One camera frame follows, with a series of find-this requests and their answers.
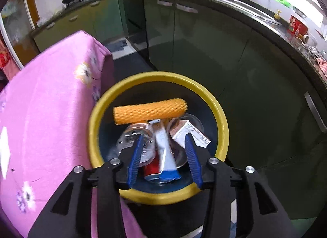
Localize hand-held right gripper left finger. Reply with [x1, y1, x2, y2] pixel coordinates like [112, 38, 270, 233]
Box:
[28, 134, 145, 238]

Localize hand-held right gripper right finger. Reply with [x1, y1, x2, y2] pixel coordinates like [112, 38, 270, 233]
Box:
[184, 134, 298, 238]

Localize red soda can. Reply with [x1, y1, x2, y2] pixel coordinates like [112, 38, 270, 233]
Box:
[143, 163, 164, 181]

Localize clear plastic cup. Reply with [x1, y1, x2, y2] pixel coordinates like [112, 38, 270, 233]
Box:
[166, 113, 205, 169]
[116, 123, 157, 167]

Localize white and blue toothpaste tube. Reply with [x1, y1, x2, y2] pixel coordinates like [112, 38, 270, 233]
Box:
[151, 119, 182, 181]

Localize small white carton box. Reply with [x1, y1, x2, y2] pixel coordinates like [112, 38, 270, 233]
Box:
[171, 120, 211, 148]

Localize orange foam net sleeve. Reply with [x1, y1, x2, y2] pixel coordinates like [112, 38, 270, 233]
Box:
[113, 97, 188, 125]

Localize yellow-rimmed dark trash bin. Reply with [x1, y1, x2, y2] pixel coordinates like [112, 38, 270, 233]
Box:
[88, 72, 230, 206]

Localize pink floral tablecloth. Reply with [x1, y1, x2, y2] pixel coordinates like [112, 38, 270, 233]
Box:
[0, 30, 146, 238]

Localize blue floor mat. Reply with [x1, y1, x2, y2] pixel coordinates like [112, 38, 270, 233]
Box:
[109, 37, 134, 53]

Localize green kitchen cabinets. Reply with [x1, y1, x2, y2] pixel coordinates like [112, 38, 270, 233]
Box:
[32, 0, 327, 220]

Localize red printed cloth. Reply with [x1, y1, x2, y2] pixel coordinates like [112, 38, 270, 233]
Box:
[0, 37, 20, 80]

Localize dark stone countertop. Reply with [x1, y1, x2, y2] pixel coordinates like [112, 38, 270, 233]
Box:
[31, 0, 327, 88]

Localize red paper bucket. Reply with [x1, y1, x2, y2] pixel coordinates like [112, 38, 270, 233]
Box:
[287, 14, 308, 38]

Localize orange wooden door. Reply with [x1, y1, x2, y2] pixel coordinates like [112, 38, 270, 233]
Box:
[11, 0, 40, 62]

